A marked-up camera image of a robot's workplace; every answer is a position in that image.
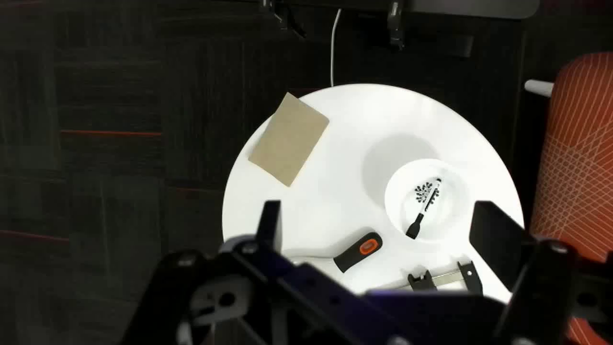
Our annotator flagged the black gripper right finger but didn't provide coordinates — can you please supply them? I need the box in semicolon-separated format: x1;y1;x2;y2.
468;199;533;270

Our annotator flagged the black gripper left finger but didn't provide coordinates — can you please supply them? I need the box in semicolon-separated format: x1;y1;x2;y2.
255;199;284;251

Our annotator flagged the white bowl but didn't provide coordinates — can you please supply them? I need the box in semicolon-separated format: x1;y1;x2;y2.
384;159;472;249

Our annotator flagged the black and white marker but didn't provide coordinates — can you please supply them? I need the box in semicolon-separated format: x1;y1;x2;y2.
405;176;445;241

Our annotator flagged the black tool with orange button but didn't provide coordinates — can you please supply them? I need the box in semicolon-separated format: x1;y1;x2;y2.
332;230;386;276

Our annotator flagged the orange striped fabric chair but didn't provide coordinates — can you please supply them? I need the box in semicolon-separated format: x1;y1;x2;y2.
527;50;613;345

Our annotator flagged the white chair tube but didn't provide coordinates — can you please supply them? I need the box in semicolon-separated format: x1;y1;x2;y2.
524;79;558;100

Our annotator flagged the bar clamp with orange handle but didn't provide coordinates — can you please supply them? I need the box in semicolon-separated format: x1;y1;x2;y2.
407;255;485;295

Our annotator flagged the thin white cable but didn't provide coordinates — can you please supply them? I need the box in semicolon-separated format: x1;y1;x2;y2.
328;6;345;90

